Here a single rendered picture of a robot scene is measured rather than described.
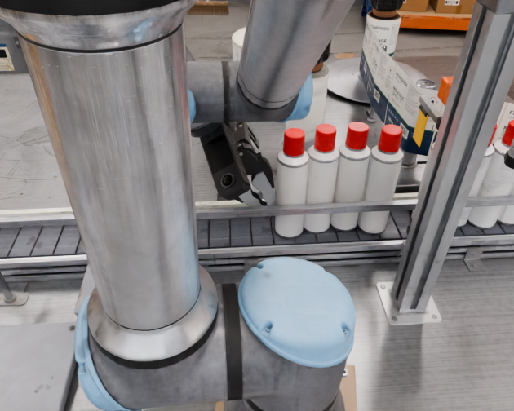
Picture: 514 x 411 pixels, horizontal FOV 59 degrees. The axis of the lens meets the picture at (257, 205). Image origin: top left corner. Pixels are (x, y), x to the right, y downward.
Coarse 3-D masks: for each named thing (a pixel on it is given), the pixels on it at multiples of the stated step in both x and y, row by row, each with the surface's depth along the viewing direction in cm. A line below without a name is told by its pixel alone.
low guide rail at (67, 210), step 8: (416, 192) 86; (264, 200) 85; (392, 200) 86; (48, 208) 83; (56, 208) 83; (64, 208) 83; (200, 208) 84; (0, 216) 82; (8, 216) 82; (16, 216) 82
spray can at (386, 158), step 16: (384, 128) 72; (400, 128) 72; (384, 144) 72; (384, 160) 72; (400, 160) 73; (368, 176) 77; (384, 176) 74; (368, 192) 78; (384, 192) 76; (368, 224) 81; (384, 224) 82
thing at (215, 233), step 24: (264, 216) 87; (408, 216) 87; (0, 240) 82; (24, 240) 82; (48, 240) 82; (72, 240) 82; (216, 240) 82; (240, 240) 82; (264, 240) 82; (288, 240) 82; (312, 240) 82; (336, 240) 82; (360, 240) 82; (384, 240) 82
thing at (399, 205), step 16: (208, 208) 76; (224, 208) 76; (240, 208) 76; (256, 208) 76; (272, 208) 76; (288, 208) 76; (304, 208) 76; (320, 208) 76; (336, 208) 76; (352, 208) 76; (368, 208) 77; (384, 208) 77; (400, 208) 77; (0, 224) 73; (16, 224) 74; (32, 224) 74; (48, 224) 74; (64, 224) 74
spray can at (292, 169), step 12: (288, 132) 71; (300, 132) 71; (288, 144) 70; (300, 144) 70; (288, 156) 72; (300, 156) 72; (288, 168) 72; (300, 168) 72; (288, 180) 73; (300, 180) 74; (276, 192) 78; (288, 192) 75; (300, 192) 75; (276, 204) 79; (288, 204) 77; (300, 204) 77; (276, 216) 81; (288, 216) 78; (300, 216) 79; (276, 228) 82; (288, 228) 80; (300, 228) 81
